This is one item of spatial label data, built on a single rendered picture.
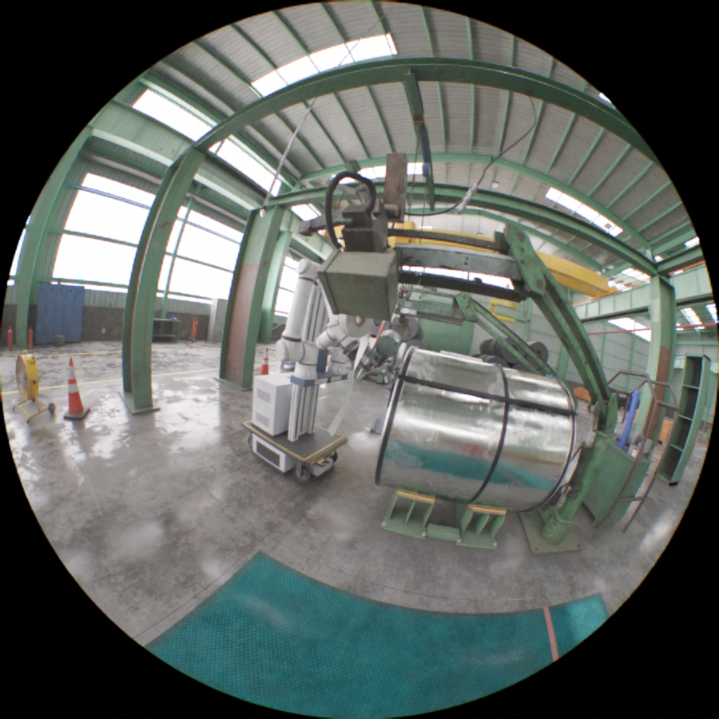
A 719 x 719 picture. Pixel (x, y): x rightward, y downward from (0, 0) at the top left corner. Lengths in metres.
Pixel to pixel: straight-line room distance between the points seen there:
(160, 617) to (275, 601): 0.66
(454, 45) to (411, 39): 1.55
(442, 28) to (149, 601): 13.07
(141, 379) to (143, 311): 0.88
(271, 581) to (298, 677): 0.63
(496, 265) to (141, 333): 3.49
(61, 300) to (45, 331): 1.12
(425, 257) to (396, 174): 0.42
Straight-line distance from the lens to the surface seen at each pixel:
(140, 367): 3.42
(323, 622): 1.45
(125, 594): 1.69
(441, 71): 2.51
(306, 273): 1.61
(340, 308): 0.73
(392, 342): 1.33
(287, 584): 1.53
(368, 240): 0.70
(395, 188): 1.09
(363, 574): 1.63
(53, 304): 9.54
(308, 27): 11.68
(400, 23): 11.46
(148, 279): 3.34
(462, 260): 0.98
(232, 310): 5.01
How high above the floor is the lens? 1.39
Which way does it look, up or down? 6 degrees down
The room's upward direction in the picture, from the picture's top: 10 degrees clockwise
